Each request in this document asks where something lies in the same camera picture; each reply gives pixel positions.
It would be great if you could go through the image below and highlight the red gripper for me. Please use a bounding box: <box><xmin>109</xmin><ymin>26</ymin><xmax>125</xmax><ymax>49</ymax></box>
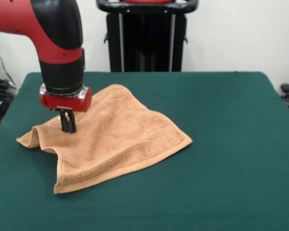
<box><xmin>39</xmin><ymin>83</ymin><xmax>92</xmax><ymax>134</ymax></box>

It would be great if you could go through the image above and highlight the tan terry towel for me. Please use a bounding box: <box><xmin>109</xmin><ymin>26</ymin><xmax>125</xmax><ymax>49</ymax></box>
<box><xmin>16</xmin><ymin>84</ymin><xmax>193</xmax><ymax>194</ymax></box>

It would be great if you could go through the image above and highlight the dark green table cloth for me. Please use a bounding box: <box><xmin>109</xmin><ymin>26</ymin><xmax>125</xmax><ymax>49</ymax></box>
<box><xmin>0</xmin><ymin>71</ymin><xmax>289</xmax><ymax>231</ymax></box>

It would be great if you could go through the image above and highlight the black cable bundle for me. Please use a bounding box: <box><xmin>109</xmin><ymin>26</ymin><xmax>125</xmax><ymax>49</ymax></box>
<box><xmin>0</xmin><ymin>78</ymin><xmax>19</xmax><ymax>106</ymax></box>

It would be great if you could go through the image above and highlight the grey cable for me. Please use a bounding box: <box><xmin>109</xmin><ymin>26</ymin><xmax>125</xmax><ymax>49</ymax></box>
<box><xmin>0</xmin><ymin>44</ymin><xmax>16</xmax><ymax>86</ymax></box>

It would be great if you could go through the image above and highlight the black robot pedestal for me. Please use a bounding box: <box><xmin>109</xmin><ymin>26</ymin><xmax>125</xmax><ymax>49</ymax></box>
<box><xmin>96</xmin><ymin>0</ymin><xmax>199</xmax><ymax>72</ymax></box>

